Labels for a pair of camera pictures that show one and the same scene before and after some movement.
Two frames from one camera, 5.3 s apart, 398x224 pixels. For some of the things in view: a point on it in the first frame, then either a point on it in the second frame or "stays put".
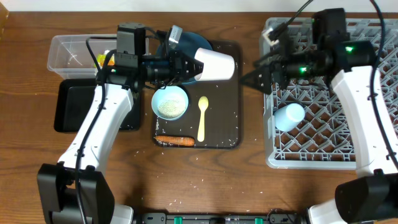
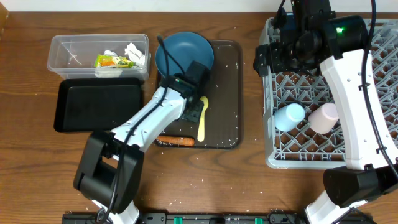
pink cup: (217, 65) to (321, 120)
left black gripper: (179, 65) to (196, 119)
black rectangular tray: (73, 99) stays put
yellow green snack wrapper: (101, 58) stays put
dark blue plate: (189, 43) stays put
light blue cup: (286, 117) stays put
